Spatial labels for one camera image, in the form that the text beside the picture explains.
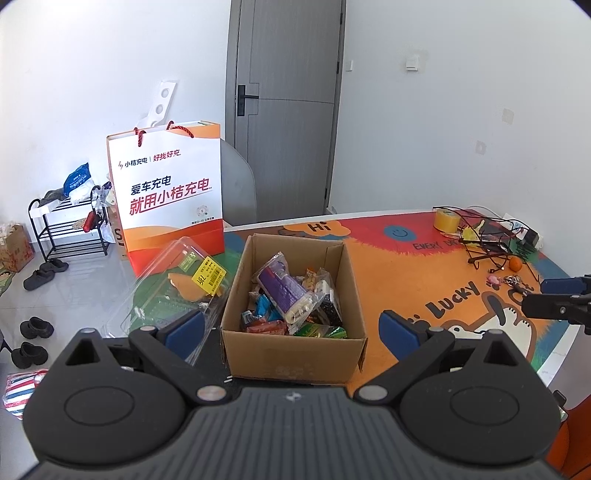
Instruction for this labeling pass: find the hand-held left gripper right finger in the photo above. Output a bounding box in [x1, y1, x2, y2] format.
[353, 310, 530, 403]

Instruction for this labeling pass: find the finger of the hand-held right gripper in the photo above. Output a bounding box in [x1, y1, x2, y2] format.
[522, 292, 575, 320]
[542, 277, 586, 295]

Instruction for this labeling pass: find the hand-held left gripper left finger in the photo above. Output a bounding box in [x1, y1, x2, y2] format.
[60, 309, 232, 408]

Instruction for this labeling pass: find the black patterned snack packet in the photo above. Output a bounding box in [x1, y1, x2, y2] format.
[318, 290, 343, 325]

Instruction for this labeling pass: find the dark green snack packet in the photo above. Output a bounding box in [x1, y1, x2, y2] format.
[295, 322, 348, 340]

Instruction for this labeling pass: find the red snack bar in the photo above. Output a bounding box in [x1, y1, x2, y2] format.
[244, 320, 290, 334]

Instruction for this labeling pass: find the blue snack packet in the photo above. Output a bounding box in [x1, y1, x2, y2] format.
[255, 295, 283, 325]

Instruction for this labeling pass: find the purple white snack packet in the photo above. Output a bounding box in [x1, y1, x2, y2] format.
[252, 251, 325, 332]

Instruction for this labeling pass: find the brown cardboard box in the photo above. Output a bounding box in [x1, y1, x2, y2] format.
[219, 233, 369, 387]

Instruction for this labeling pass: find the bunch of keys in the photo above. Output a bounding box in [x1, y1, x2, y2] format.
[503, 275, 533, 295]

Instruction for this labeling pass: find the clear plastic clamshell container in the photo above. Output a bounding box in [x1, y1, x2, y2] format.
[102, 236, 232, 365]

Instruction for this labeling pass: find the yellow tape roll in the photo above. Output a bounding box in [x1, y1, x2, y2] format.
[433, 208, 461, 233]

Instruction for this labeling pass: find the orange white paper bag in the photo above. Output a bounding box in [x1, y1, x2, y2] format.
[106, 120, 226, 278]

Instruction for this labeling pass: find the black shoe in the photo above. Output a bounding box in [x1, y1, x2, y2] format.
[11, 341, 49, 371]
[19, 316, 54, 341]

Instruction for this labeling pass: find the pair of black sandals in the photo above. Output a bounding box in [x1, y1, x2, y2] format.
[23, 258, 70, 292]

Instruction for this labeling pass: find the black shoe rack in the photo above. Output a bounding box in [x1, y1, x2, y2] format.
[28, 184, 112, 260]

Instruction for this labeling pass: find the grey chair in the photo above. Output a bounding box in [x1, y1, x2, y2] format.
[220, 138, 258, 227]

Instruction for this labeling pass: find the striped cloth bag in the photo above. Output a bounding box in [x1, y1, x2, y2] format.
[4, 368, 49, 422]

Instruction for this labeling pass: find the blue plastic bag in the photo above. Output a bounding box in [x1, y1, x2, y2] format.
[62, 163, 94, 200]

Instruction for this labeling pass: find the grey door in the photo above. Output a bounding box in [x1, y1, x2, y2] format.
[224, 0, 347, 227]

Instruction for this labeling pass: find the black wire stand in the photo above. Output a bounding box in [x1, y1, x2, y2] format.
[464, 216, 514, 269]

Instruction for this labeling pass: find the black door handle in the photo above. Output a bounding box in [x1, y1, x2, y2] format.
[236, 84, 260, 116]

